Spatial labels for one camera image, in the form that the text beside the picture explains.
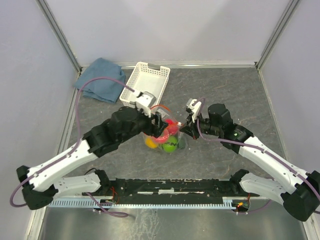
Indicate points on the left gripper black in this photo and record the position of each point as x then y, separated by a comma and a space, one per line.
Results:
154, 130

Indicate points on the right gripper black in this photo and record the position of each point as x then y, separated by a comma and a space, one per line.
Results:
190, 127

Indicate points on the red pomegranate toy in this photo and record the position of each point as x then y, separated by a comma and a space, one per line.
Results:
172, 128

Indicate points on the dark green avocado toy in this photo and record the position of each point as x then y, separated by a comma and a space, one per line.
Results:
182, 143

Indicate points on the yellow lemon toy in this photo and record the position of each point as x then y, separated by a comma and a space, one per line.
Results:
150, 143

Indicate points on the clear zip top bag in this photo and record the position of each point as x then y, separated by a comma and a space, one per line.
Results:
166, 113

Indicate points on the green watermelon toy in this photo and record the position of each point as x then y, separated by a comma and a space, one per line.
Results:
170, 145

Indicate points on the white plastic basket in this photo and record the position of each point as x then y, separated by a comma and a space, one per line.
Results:
147, 77

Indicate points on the peach fruit toy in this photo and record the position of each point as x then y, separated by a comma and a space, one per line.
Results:
161, 139

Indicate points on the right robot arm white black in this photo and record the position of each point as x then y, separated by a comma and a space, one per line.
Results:
297, 190

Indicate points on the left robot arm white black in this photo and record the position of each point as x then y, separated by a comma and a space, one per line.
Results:
46, 181

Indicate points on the blue folded cloth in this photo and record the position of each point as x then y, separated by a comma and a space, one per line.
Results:
101, 81

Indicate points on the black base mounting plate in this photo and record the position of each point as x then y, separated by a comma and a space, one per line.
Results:
171, 191

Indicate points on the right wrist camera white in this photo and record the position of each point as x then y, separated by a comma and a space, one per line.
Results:
194, 107

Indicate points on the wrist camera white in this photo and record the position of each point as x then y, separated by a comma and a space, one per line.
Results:
194, 107
144, 101

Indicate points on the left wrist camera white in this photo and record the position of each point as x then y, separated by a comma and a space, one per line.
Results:
144, 101

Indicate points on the light blue cable duct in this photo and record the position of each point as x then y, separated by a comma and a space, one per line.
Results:
89, 203

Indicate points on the aluminium frame rail front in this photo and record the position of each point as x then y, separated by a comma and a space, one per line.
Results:
248, 183

